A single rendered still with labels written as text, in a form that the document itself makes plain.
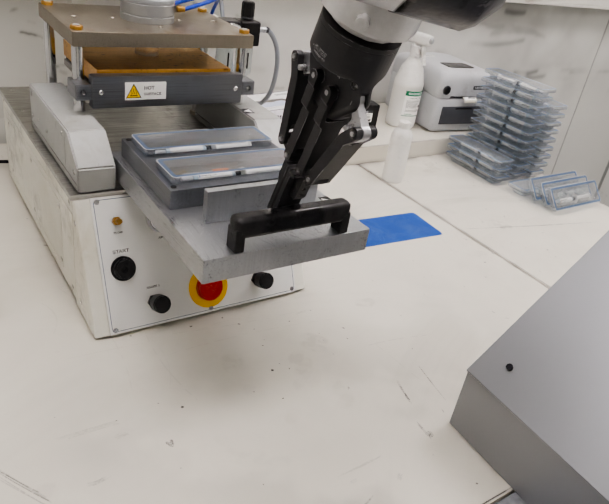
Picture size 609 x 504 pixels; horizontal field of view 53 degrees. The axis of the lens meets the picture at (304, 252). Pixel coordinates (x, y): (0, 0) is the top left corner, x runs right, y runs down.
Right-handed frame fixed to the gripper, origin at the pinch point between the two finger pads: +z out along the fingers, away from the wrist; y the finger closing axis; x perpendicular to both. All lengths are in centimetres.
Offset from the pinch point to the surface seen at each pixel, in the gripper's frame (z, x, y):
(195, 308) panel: 30.1, -2.3, -5.7
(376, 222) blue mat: 37, 45, -20
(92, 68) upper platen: 10.2, -10.1, -35.4
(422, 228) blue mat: 35, 53, -15
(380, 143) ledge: 42, 68, -47
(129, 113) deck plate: 27, 1, -46
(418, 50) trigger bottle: 26, 84, -64
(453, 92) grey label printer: 33, 94, -54
